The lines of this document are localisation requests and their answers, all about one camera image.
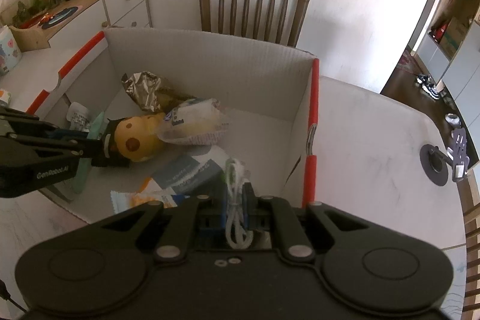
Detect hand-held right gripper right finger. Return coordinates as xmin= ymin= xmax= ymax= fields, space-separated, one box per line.
xmin=242 ymin=183 xmax=379 ymax=264

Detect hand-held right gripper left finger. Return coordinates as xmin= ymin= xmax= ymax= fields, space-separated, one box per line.
xmin=86 ymin=188 xmax=229 ymax=264

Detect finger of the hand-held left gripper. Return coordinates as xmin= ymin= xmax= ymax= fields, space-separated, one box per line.
xmin=0 ymin=136 xmax=104 ymax=165
xmin=0 ymin=106 xmax=89 ymax=139

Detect white cable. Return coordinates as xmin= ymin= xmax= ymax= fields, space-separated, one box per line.
xmin=224 ymin=157 xmax=254 ymax=250

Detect mint green plastic strip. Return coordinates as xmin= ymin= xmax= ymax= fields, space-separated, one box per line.
xmin=71 ymin=111 xmax=106 ymax=194

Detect white green dark label bag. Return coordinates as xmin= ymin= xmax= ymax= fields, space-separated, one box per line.
xmin=140 ymin=145 xmax=248 ymax=201

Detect yellow spotted toy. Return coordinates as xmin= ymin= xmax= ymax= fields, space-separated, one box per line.
xmin=112 ymin=112 xmax=167 ymax=163

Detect white bread packet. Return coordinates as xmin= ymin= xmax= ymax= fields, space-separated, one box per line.
xmin=157 ymin=97 xmax=230 ymax=146

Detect brown silver snack packet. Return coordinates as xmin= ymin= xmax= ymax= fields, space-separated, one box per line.
xmin=121 ymin=71 xmax=196 ymax=113

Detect red cardboard box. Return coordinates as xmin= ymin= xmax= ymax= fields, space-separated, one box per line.
xmin=26 ymin=28 xmax=320 ymax=225

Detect white marble desktop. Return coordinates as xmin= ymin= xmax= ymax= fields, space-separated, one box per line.
xmin=0 ymin=54 xmax=467 ymax=320

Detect patterned white pouch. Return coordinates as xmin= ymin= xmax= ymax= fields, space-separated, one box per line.
xmin=0 ymin=25 xmax=23 ymax=76

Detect light wooden box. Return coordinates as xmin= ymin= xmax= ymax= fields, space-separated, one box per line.
xmin=8 ymin=24 xmax=51 ymax=51

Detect dark oval pad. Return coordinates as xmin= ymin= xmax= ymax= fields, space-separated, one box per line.
xmin=42 ymin=5 xmax=82 ymax=29

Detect round table socket cover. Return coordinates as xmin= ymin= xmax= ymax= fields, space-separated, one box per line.
xmin=420 ymin=127 xmax=471 ymax=187

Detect red doormat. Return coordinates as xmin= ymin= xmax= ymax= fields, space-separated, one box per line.
xmin=397 ymin=50 xmax=419 ymax=75

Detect dark sneakers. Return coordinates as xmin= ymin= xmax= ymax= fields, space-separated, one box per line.
xmin=414 ymin=74 xmax=447 ymax=99

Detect brown cardboard box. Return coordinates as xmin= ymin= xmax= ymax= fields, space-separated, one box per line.
xmin=442 ymin=18 xmax=471 ymax=56

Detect white wood cabinet wall unit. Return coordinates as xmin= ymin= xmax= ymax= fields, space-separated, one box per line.
xmin=407 ymin=0 xmax=480 ymax=107

